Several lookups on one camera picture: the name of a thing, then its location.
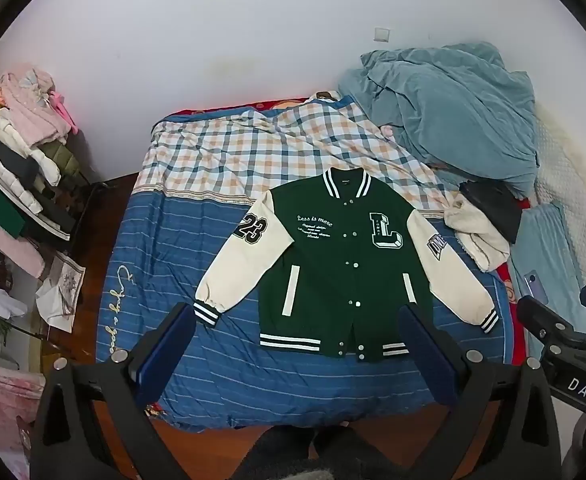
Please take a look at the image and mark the white embroidered cloth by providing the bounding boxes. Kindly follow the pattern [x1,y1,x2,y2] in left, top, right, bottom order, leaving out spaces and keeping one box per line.
[35,252,87,334]

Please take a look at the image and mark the white knit blanket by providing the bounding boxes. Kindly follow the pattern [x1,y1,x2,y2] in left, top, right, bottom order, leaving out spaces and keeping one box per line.
[532,104,586,292]

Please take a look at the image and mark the pink patterned cloth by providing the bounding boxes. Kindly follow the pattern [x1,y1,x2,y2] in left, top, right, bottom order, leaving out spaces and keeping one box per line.
[0,359,46,443]

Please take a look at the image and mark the blue smartphone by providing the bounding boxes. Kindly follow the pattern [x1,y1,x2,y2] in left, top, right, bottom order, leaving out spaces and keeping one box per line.
[523,270,544,297]

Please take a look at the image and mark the blue striped checkered bed cover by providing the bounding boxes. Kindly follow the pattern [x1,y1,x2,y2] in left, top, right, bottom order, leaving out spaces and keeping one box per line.
[95,94,530,433]

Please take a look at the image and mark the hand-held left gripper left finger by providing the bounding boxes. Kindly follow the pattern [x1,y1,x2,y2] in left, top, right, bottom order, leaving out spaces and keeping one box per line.
[29,301,199,480]

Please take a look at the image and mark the cream garment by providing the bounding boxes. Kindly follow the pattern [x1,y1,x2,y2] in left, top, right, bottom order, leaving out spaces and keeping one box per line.
[443,192,512,274]

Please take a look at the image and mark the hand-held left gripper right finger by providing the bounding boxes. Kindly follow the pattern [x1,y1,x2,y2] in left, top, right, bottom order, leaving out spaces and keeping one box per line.
[397,301,562,480]

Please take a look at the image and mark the green and cream varsity jacket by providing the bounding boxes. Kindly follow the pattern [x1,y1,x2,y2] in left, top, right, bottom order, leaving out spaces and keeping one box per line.
[194,167,500,364]

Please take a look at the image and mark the teal blanket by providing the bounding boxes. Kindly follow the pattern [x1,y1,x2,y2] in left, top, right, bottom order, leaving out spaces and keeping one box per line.
[338,41,542,199]

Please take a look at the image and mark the light blue pillow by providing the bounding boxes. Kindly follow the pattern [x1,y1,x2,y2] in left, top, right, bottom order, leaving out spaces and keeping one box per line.
[507,202,586,335]

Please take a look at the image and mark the dark garment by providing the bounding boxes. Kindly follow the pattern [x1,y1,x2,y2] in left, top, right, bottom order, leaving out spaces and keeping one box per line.
[459,179,524,245]

